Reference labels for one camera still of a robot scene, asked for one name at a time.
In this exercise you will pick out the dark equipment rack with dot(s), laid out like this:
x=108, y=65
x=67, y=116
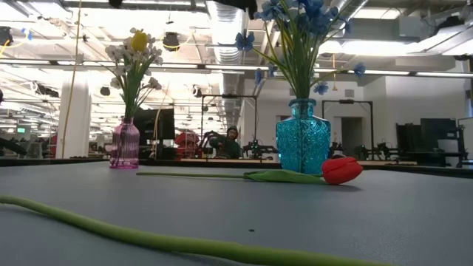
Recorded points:
x=410, y=140

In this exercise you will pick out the white square column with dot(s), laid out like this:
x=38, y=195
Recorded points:
x=74, y=122

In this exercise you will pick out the silver ribbed ceiling duct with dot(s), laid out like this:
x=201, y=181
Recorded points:
x=226, y=29

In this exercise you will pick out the blue artificial flower spray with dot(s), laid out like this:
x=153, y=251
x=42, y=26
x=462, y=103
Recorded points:
x=359, y=69
x=244, y=40
x=314, y=11

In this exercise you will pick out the red bag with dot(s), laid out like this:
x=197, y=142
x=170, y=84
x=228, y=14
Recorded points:
x=186, y=139

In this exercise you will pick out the yellow artificial tulip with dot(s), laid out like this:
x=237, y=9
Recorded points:
x=139, y=41

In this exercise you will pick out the pink ribbed glass vase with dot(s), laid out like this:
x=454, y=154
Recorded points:
x=125, y=147

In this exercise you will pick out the smooth silver ceiling duct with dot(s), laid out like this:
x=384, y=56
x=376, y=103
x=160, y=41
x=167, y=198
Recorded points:
x=354, y=7

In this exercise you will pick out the person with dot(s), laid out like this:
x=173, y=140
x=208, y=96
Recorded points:
x=227, y=146

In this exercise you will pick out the black monitor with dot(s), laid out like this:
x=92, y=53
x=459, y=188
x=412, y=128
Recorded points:
x=155, y=123

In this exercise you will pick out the green exit sign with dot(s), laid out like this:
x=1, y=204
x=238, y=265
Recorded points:
x=21, y=130

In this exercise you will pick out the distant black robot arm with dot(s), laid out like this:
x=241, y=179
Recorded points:
x=258, y=149

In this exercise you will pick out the long ceiling light strip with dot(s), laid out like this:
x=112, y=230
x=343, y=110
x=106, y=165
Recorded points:
x=184, y=66

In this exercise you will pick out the black metal frame stand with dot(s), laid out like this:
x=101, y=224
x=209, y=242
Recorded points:
x=347, y=101

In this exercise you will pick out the teal patterned glass vase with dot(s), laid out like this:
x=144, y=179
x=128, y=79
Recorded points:
x=303, y=144

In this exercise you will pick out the white artificial flower spray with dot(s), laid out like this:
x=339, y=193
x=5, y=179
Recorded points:
x=111, y=51

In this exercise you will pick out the black round ceiling device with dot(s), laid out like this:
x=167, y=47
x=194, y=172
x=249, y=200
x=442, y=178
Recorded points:
x=170, y=40

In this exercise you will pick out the red artificial tulip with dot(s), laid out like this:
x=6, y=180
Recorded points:
x=340, y=170
x=177, y=244

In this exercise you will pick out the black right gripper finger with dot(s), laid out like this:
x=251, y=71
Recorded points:
x=240, y=5

